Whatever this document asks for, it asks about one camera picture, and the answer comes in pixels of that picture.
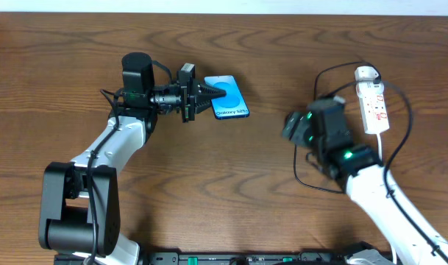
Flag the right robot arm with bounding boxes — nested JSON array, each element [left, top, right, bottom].
[[282, 98, 448, 264]]

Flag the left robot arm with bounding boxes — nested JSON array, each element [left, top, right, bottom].
[[38, 52, 226, 264]]

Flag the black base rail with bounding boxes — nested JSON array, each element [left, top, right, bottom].
[[54, 250, 357, 265]]

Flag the white power strip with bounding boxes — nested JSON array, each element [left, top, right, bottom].
[[358, 94, 390, 135]]

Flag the black USB charging cable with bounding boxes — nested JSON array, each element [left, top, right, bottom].
[[293, 60, 383, 195]]

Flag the white USB charger adapter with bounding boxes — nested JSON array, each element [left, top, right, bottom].
[[355, 65, 384, 98]]

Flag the white power strip cord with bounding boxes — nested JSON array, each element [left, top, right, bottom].
[[375, 132, 398, 265]]

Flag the blue Galaxy smartphone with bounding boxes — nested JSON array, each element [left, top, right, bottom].
[[205, 75, 250, 120]]

